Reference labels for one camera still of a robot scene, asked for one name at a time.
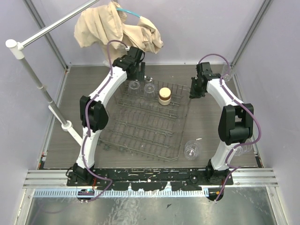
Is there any clear tall corner glass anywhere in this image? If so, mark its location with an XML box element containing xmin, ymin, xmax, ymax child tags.
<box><xmin>221</xmin><ymin>64</ymin><xmax>235</xmax><ymax>82</ymax></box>

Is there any clear cup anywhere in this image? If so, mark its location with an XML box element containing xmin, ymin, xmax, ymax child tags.
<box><xmin>234</xmin><ymin>144</ymin><xmax>253</xmax><ymax>156</ymax></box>
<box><xmin>128</xmin><ymin>81</ymin><xmax>141</xmax><ymax>93</ymax></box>
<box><xmin>184</xmin><ymin>140</ymin><xmax>201</xmax><ymax>160</ymax></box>

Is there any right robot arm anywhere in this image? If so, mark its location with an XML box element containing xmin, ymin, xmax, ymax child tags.
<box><xmin>189</xmin><ymin>62</ymin><xmax>254</xmax><ymax>185</ymax></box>

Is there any aluminium frame rail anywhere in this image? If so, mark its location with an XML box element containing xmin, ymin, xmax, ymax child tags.
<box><xmin>23</xmin><ymin>168</ymin><xmax>278</xmax><ymax>188</ymax></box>

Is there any grey slotted cable duct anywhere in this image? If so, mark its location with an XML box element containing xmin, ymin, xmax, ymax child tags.
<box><xmin>33</xmin><ymin>188</ymin><xmax>209</xmax><ymax>198</ymax></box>

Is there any clear tumbler from corner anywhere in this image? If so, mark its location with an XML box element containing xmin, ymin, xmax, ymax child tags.
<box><xmin>143</xmin><ymin>83</ymin><xmax>156</xmax><ymax>98</ymax></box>

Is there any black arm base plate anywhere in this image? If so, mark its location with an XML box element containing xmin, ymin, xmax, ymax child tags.
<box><xmin>66</xmin><ymin>167</ymin><xmax>233</xmax><ymax>191</ymax></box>

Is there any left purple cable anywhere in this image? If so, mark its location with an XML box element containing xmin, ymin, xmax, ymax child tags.
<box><xmin>81</xmin><ymin>39</ymin><xmax>129</xmax><ymax>202</ymax></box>

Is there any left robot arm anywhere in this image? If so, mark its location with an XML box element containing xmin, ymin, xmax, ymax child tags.
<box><xmin>71</xmin><ymin>46</ymin><xmax>145</xmax><ymax>186</ymax></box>

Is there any beige brown travel cup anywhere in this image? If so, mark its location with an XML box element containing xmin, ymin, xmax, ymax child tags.
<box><xmin>158</xmin><ymin>87</ymin><xmax>171</xmax><ymax>105</ymax></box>

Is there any teal clothes hanger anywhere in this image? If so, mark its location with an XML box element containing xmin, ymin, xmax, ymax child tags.
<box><xmin>116</xmin><ymin>7</ymin><xmax>141</xmax><ymax>18</ymax></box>

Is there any grey wire dish rack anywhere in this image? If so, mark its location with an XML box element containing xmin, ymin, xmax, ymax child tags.
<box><xmin>97</xmin><ymin>80</ymin><xmax>190</xmax><ymax>161</ymax></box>

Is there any beige cloth garment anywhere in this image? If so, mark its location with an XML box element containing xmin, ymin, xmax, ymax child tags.
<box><xmin>74</xmin><ymin>1</ymin><xmax>164</xmax><ymax>61</ymax></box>

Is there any metal garment rail stand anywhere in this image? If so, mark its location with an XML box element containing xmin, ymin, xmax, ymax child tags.
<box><xmin>5</xmin><ymin>0</ymin><xmax>113</xmax><ymax>150</ymax></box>

